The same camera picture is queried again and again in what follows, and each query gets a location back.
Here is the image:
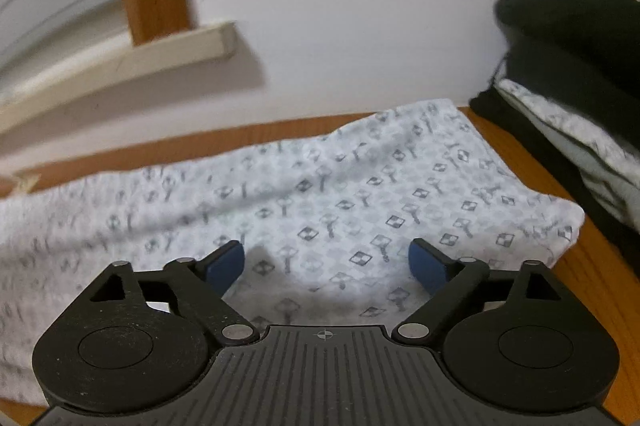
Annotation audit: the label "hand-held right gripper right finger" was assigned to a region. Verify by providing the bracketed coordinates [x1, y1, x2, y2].
[392, 240, 563, 347]

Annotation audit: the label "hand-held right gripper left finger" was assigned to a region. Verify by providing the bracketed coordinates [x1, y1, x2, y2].
[90, 241, 261, 347]

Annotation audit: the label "white patterned pajama pants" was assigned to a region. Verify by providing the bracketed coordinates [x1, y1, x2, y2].
[0, 98, 586, 407]

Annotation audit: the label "pile of dark folded clothes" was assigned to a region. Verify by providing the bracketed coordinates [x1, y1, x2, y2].
[469, 86, 640, 277]

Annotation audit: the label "beige cable outlet plate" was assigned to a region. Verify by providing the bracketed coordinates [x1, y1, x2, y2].
[10, 173, 41, 197]

